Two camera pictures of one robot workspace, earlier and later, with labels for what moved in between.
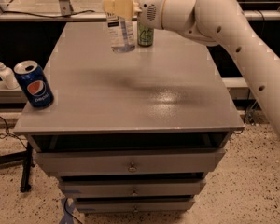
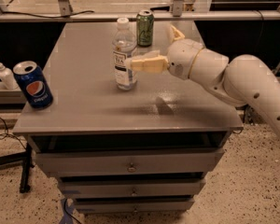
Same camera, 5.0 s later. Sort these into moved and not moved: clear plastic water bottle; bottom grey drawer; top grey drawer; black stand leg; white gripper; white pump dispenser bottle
Moved: white gripper; clear plastic water bottle
Not moved: top grey drawer; bottom grey drawer; black stand leg; white pump dispenser bottle
